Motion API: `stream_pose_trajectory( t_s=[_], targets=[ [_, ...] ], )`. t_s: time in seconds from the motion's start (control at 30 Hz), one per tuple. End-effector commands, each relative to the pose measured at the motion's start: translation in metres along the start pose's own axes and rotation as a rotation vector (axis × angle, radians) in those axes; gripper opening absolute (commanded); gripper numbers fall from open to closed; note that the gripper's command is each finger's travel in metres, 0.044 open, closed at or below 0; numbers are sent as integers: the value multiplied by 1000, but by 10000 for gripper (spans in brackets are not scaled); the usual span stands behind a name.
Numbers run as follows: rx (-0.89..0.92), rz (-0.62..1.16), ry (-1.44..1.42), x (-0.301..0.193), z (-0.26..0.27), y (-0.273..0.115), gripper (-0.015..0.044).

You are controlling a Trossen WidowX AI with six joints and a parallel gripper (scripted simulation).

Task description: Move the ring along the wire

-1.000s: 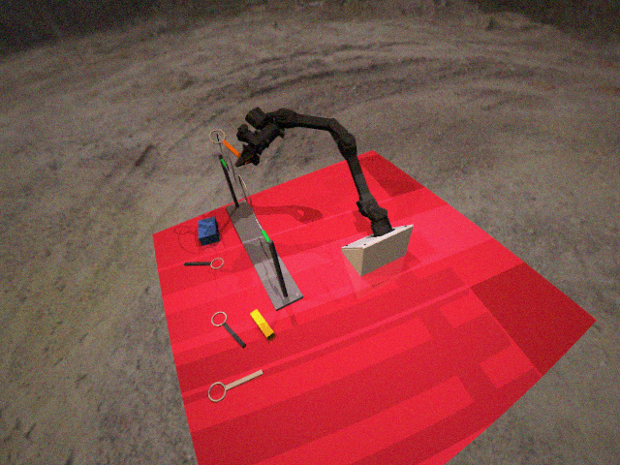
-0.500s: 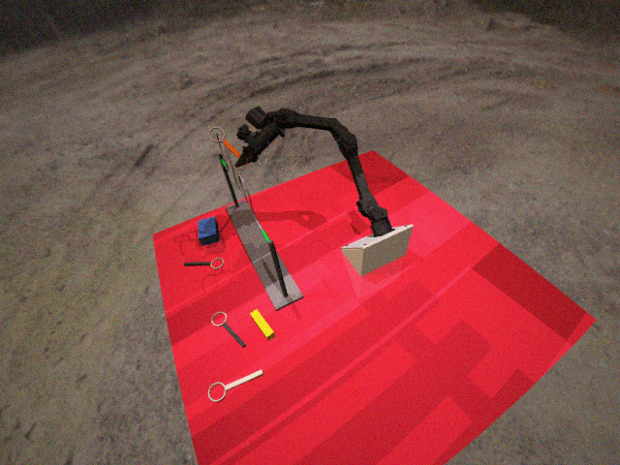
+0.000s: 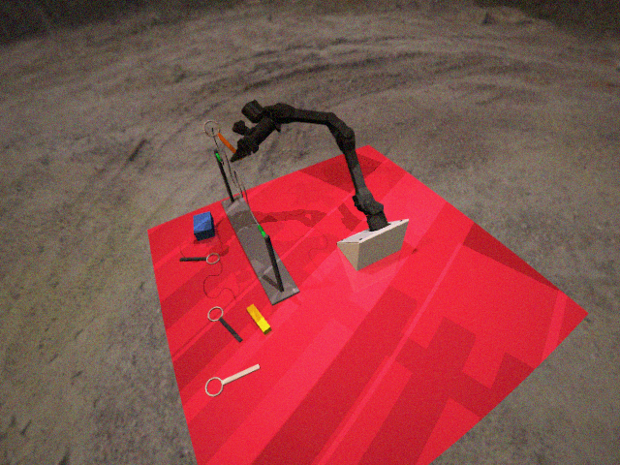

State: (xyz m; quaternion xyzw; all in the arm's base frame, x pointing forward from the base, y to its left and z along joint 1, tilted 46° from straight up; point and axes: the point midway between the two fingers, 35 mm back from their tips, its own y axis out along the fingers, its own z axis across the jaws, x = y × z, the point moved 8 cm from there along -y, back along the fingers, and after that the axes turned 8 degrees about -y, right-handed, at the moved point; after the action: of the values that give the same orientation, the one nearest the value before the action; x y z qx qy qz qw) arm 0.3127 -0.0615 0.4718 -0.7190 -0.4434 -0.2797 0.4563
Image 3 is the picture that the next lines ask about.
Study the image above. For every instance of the grey loop with beige handle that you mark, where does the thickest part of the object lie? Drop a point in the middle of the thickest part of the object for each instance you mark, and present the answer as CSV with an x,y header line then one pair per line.
x,y
232,378

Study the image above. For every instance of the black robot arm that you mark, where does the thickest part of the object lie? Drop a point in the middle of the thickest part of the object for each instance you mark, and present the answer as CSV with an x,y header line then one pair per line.
x,y
345,138

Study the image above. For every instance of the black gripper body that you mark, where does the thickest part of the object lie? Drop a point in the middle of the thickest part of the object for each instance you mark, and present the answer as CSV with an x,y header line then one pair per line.
x,y
252,142

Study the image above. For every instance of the blue block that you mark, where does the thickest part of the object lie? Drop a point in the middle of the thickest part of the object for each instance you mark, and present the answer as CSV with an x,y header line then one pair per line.
x,y
203,226

